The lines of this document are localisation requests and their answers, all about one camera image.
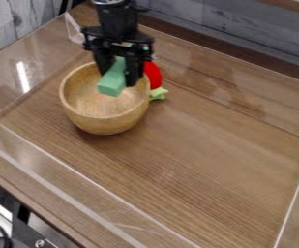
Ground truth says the black table leg bracket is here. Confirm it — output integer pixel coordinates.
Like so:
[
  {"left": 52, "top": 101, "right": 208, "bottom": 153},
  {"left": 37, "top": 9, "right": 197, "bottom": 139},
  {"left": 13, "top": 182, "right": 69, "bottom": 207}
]
[{"left": 12, "top": 202, "right": 67, "bottom": 248}]

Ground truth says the red plush strawberry toy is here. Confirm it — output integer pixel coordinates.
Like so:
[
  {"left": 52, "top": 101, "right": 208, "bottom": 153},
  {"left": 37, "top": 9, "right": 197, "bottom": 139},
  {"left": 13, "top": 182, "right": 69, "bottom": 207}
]
[{"left": 144, "top": 62, "right": 168, "bottom": 100}]

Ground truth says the clear acrylic corner bracket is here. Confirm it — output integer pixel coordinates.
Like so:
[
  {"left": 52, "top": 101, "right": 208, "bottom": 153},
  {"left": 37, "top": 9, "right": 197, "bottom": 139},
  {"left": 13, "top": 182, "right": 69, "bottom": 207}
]
[{"left": 64, "top": 13, "right": 84, "bottom": 45}]

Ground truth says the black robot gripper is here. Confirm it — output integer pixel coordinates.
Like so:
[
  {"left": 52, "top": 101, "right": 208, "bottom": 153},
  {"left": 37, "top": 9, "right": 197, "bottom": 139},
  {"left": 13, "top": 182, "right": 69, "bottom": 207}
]
[{"left": 80, "top": 2, "right": 153, "bottom": 87}]

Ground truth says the clear acrylic tray wall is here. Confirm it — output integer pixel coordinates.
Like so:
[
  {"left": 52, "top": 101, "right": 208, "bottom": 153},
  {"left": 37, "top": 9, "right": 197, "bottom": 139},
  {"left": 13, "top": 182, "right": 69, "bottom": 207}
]
[{"left": 0, "top": 123, "right": 199, "bottom": 248}]

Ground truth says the brown wooden bowl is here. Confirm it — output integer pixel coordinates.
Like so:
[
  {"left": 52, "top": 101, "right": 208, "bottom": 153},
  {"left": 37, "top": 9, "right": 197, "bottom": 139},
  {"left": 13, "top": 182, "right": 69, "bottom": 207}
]
[{"left": 59, "top": 62, "right": 149, "bottom": 136}]

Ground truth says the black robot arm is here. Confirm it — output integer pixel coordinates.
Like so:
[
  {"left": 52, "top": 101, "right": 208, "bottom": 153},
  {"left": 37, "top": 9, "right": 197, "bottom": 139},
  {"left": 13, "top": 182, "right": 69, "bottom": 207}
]
[{"left": 80, "top": 0, "right": 153, "bottom": 87}]

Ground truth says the green rectangular block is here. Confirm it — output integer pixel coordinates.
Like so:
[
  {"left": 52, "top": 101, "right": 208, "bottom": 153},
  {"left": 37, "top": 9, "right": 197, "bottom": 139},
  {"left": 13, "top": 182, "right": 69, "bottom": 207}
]
[{"left": 97, "top": 57, "right": 125, "bottom": 97}]

